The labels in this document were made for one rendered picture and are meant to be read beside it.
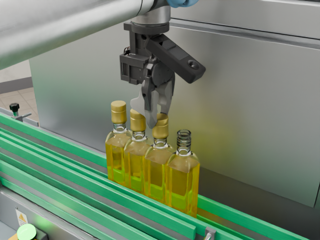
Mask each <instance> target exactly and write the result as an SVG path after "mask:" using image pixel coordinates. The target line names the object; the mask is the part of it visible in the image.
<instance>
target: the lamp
mask: <svg viewBox="0 0 320 240"><path fill-rule="evenodd" d="M17 235H18V240H34V239H35V238H36V237H37V233H36V230H35V227H34V226H33V225H31V224H24V225H22V226H21V227H19V229H18V231H17Z"/></svg>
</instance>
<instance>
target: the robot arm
mask: <svg viewBox="0 0 320 240"><path fill-rule="evenodd" d="M198 1H199V0H0V70H2V69H5V68H7V67H10V66H13V65H15V64H18V63H20V62H23V61H25V60H28V59H31V58H33V57H36V56H38V55H41V54H43V53H45V52H48V51H50V50H53V49H56V48H58V47H61V46H63V45H66V44H68V43H71V42H73V41H76V40H79V39H81V38H84V37H86V36H89V35H91V34H94V33H96V32H99V31H101V30H104V29H107V28H109V27H112V26H114V25H117V24H119V23H122V22H124V21H127V20H131V22H130V23H129V22H125V23H123V27H124V30H127V31H129V35H130V46H129V47H126V48H127V50H125V49H126V48H125V49H124V53H123V54H121V55H120V78H121V80H124V81H128V82H129V83H130V84H134V85H138V84H142V86H141V88H140V92H139V96H138V97H137V98H133V99H131V101H130V106H131V107H132V109H134V110H135V111H137V112H138V113H140V114H141V115H143V116H144V117H145V118H146V122H147V125H148V127H149V128H150V129H153V128H154V126H155V125H156V123H157V122H158V120H157V112H158V110H157V104H159V105H160V106H161V111H160V113H163V114H166V115H168V112H169V109H170V105H171V100H172V96H173V92H174V85H175V73H176V74H178V75H179V76H180V77H181V78H182V79H184V80H185V81H186V82H187V83H188V84H191V83H193V82H195V81H196V80H198V79H199V78H201V77H202V76H203V74H204V72H205V71H206V68H205V67H204V66H203V65H202V64H200V63H199V62H198V61H197V60H195V59H194V58H193V57H192V56H190V55H189V54H188V53H187V52H186V51H184V50H183V49H182V48H181V47H179V46H178V45H177V44H176V43H174V42H173V41H172V40H171V39H169V38H168V37H167V36H166V35H164V34H163V33H165V32H168V31H169V30H170V23H169V21H170V14H171V7H173V8H178V7H190V6H192V5H194V4H195V3H197V2H198ZM128 48H129V49H128ZM126 55H127V56H126Z"/></svg>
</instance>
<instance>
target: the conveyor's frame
mask: <svg viewBox="0 0 320 240"><path fill-rule="evenodd" d="M0 188H1V190H0V220H1V221H2V222H4V223H5V224H7V225H8V226H10V227H12V228H13V229H14V230H16V231H18V229H19V227H21V226H22V225H24V224H31V225H33V226H34V227H36V228H37V229H39V230H41V231H43V232H44V233H46V234H47V236H48V240H97V239H95V238H93V237H91V236H90V235H88V234H86V233H84V232H83V231H81V230H79V229H77V228H75V227H73V226H72V225H70V224H68V223H66V222H65V221H63V220H61V219H60V218H58V217H56V216H54V215H52V214H50V213H49V212H47V211H45V210H44V209H42V208H40V207H38V206H36V205H35V204H33V203H31V202H29V201H28V200H26V199H24V198H22V197H21V196H19V195H17V194H15V193H14V192H12V191H10V190H8V189H7V188H5V187H3V186H2V187H0Z"/></svg>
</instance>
